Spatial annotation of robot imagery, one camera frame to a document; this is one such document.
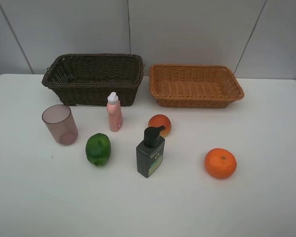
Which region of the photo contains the red orange peach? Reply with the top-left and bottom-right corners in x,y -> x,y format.
148,114 -> 172,138

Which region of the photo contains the pink bottle white cap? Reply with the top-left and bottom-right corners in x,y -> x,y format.
107,92 -> 123,132

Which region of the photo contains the green lime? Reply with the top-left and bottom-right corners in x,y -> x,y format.
85,133 -> 111,167

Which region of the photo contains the light brown wicker basket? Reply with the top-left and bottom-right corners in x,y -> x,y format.
149,64 -> 244,109

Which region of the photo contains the dark brown wicker basket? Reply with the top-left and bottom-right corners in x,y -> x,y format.
42,53 -> 144,106

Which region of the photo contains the dark green pump bottle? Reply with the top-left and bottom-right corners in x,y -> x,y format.
136,125 -> 165,178

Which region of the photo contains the translucent purple plastic cup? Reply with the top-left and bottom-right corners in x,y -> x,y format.
41,104 -> 78,146

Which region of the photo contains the orange tangerine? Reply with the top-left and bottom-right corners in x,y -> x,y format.
204,148 -> 237,179

